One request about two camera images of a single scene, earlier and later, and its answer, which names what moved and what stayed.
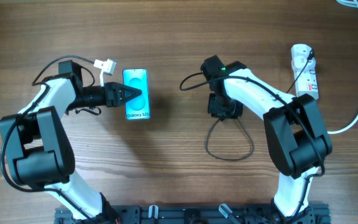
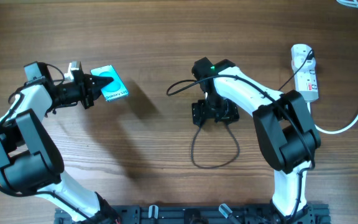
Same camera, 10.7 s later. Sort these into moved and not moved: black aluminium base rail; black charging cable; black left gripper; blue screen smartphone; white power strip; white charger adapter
Moved: black charging cable; blue screen smartphone; black left gripper
Not moved: black aluminium base rail; white power strip; white charger adapter
